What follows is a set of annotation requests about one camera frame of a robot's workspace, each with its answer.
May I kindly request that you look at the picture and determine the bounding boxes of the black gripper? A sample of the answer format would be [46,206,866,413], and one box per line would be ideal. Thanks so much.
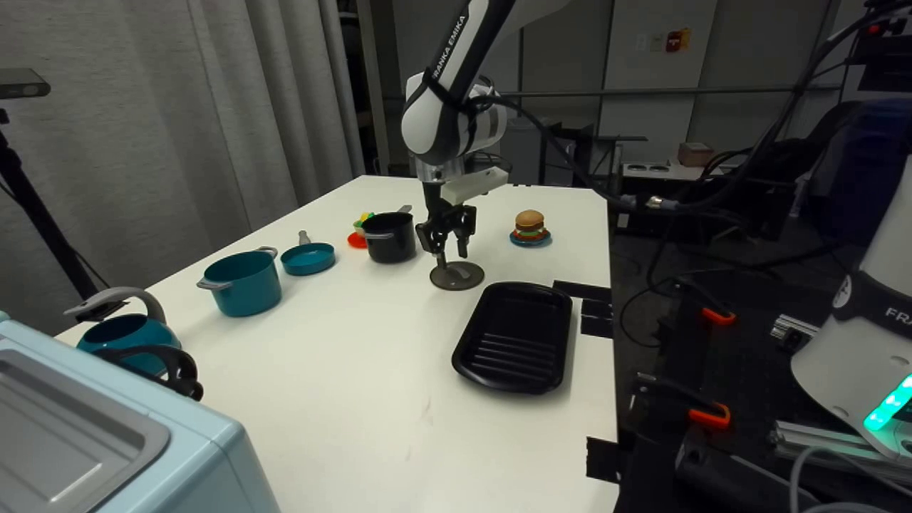
[412,179,479,270]

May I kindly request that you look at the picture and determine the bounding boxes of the grey pot lid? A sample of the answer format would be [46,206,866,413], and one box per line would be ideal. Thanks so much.
[428,260,487,293]

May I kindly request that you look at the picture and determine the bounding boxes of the small black pot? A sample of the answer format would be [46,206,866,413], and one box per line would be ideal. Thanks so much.
[359,209,420,267]

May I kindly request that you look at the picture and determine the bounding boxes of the teal pot lid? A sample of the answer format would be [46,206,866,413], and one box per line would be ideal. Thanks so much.
[278,227,338,279]

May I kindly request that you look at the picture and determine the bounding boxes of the teal pot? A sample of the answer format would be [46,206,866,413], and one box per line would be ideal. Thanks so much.
[192,246,288,318]

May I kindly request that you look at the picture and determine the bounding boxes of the small teal plate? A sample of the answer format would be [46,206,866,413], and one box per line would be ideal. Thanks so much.
[506,232,554,251]

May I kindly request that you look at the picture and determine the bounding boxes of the toy burger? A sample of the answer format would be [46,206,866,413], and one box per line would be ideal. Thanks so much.
[512,209,550,242]

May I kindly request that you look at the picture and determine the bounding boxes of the black grill tray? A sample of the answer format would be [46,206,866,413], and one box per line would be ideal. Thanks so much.
[450,279,574,395]

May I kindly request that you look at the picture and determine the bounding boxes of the tape roll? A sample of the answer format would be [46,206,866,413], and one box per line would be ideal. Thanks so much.
[676,140,717,170]

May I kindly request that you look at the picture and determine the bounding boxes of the black clamp orange tip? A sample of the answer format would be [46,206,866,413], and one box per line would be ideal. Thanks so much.
[631,371,735,437]
[668,276,740,330]

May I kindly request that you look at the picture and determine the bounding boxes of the grey curtain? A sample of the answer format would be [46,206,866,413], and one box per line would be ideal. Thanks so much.
[0,0,368,336]

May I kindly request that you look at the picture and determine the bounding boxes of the black office chair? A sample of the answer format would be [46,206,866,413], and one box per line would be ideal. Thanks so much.
[697,99,862,242]

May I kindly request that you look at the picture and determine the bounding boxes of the teal toy kettle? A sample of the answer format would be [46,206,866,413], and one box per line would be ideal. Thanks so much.
[61,286,208,401]

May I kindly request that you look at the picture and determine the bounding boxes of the light blue toy appliance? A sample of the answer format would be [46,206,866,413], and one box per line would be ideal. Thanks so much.
[0,310,282,513]

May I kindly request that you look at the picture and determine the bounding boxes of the black tripod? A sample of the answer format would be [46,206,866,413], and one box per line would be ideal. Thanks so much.
[0,106,101,303]

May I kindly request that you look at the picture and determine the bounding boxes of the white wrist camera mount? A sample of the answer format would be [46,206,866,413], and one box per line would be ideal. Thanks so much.
[439,163,512,209]

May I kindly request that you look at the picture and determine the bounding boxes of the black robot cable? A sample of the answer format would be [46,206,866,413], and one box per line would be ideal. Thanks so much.
[466,92,666,214]

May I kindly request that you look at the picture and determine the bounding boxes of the black table edge bracket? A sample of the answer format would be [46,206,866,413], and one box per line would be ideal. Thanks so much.
[584,432,626,485]
[550,276,614,340]

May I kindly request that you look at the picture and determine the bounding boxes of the grey wall rail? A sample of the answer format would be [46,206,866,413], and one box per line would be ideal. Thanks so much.
[495,82,848,106]

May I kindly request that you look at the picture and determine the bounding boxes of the aluminium frame bars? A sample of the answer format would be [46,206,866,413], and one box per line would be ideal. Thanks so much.
[767,415,912,482]

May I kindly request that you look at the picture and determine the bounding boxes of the grey camera on tripod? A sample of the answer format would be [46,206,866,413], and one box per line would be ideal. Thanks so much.
[0,66,53,103]

